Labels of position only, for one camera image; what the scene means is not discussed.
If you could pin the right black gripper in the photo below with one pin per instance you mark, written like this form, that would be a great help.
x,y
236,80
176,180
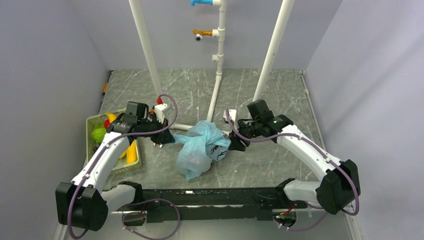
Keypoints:
x,y
236,144

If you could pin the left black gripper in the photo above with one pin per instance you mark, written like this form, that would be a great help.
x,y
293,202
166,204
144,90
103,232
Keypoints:
x,y
163,138

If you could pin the light blue plastic bag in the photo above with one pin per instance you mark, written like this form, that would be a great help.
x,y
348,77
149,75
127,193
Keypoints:
x,y
203,144

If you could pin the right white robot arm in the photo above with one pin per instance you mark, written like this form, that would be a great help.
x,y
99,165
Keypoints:
x,y
337,188

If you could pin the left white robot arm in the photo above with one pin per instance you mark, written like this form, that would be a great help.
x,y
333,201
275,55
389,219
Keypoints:
x,y
83,203

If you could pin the yellow fake fruit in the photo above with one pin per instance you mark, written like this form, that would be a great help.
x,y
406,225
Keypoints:
x,y
131,153

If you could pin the yellow fake banana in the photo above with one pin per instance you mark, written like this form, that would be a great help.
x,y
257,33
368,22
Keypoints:
x,y
111,117

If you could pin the small red fake fruit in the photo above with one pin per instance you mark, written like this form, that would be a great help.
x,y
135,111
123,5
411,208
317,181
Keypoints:
x,y
106,124

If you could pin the green fake fruit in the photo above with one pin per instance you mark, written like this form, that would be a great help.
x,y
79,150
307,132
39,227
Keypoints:
x,y
98,133

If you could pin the pale green fruit basket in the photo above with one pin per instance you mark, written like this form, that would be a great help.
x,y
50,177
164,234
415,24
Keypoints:
x,y
91,147

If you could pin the blue clamp on pipe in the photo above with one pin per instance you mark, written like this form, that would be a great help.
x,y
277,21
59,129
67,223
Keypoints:
x,y
204,2

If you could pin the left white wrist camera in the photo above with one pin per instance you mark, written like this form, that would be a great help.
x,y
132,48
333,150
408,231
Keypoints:
x,y
163,111

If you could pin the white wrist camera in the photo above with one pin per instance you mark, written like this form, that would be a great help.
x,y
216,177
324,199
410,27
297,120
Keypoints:
x,y
230,115
163,111

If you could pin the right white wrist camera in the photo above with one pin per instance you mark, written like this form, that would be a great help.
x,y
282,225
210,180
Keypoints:
x,y
230,115

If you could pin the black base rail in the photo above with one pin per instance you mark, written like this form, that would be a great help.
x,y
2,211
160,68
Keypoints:
x,y
260,203

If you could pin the orange handled tool at wall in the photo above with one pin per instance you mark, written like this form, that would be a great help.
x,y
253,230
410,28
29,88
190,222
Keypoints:
x,y
105,86

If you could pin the white PVC pipe frame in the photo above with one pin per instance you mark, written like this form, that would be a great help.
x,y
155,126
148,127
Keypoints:
x,y
220,35

